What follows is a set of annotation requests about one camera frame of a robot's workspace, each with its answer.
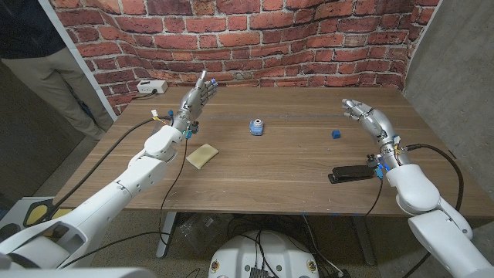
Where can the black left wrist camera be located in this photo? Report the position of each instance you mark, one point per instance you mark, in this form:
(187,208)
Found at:
(192,129)

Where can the white robot torso base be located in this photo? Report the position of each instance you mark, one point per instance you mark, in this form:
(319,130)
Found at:
(262,255)

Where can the blue tape dispenser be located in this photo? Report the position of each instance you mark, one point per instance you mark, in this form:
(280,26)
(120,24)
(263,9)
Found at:
(256,127)

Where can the white power box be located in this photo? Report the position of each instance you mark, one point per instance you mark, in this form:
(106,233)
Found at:
(151,86)

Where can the white table leg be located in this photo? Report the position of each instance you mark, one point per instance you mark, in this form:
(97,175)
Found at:
(166,231)

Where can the yellow and black floor pad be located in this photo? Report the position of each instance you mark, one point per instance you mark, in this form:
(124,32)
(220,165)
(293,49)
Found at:
(36,214)

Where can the small blue cube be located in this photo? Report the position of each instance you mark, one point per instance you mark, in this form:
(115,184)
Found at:
(336,134)

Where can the black stapler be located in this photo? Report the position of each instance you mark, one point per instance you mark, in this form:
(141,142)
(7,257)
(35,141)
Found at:
(349,173)

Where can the red brick printed backdrop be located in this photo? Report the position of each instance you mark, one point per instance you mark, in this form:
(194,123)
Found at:
(247,42)

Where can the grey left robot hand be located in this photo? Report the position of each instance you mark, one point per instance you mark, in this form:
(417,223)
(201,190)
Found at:
(193,101)

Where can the person in khaki trousers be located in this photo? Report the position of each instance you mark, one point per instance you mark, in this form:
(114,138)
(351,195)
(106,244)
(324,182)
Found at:
(42,65)

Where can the dark table leg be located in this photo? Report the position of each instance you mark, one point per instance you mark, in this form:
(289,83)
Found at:
(364,239)

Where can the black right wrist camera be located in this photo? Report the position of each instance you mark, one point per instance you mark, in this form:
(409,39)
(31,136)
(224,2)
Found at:
(374,164)

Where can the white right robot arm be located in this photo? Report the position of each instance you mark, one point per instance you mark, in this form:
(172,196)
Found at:
(424,201)

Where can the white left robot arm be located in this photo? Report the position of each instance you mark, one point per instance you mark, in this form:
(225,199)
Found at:
(112,193)

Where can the clear plastic bag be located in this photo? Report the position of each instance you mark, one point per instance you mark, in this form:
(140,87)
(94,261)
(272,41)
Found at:
(197,229)

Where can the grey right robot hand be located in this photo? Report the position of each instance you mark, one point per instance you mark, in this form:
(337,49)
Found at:
(372,119)

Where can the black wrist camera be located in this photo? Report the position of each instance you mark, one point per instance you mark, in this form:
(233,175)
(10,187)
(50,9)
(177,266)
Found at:
(192,129)
(374,164)

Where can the white backdrop frame panel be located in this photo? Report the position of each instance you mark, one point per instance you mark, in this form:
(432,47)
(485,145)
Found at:
(83,65)

